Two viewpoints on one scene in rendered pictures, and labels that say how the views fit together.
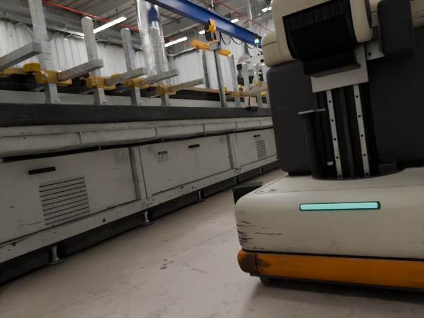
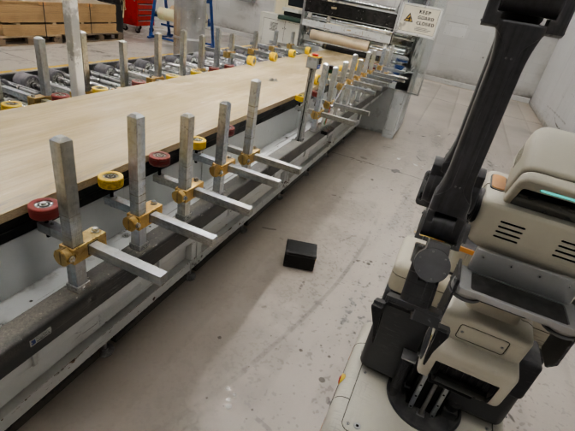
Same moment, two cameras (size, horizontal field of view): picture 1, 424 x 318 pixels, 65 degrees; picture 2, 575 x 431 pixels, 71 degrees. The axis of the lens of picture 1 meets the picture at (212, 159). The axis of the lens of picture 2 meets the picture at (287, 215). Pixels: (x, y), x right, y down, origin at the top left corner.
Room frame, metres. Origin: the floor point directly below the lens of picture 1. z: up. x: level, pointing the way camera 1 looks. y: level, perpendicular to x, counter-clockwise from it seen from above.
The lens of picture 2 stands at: (0.23, 0.40, 1.55)
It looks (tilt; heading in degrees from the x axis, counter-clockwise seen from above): 29 degrees down; 347
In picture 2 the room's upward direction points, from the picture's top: 11 degrees clockwise
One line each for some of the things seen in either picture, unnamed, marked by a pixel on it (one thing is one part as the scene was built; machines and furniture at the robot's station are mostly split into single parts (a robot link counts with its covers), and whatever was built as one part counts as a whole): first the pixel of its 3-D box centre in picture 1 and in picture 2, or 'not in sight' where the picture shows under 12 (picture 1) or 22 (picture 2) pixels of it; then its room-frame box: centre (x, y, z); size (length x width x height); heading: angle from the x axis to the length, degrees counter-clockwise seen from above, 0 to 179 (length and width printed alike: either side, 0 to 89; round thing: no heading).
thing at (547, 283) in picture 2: not in sight; (507, 304); (0.85, -0.31, 0.99); 0.28 x 0.16 x 0.22; 58
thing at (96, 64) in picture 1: (64, 76); (158, 219); (1.41, 0.55, 0.81); 0.43 x 0.03 x 0.04; 59
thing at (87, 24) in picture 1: (94, 68); (185, 176); (1.61, 0.48, 0.88); 0.04 x 0.04 x 0.48; 59
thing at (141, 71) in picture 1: (110, 81); (201, 193); (1.62, 0.42, 0.81); 0.43 x 0.03 x 0.04; 59
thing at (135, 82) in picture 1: (136, 82); (222, 167); (1.85, 0.34, 0.83); 0.14 x 0.06 x 0.05; 149
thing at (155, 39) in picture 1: (159, 68); (250, 131); (2.04, 0.23, 0.93); 0.04 x 0.04 x 0.48; 59
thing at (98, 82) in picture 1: (101, 83); (187, 191); (1.63, 0.47, 0.81); 0.14 x 0.06 x 0.05; 149
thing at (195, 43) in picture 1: (212, 48); not in sight; (8.18, -0.43, 2.65); 1.71 x 0.09 x 0.32; 149
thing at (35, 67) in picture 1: (35, 76); (111, 189); (1.51, 0.72, 0.85); 0.08 x 0.08 x 0.11
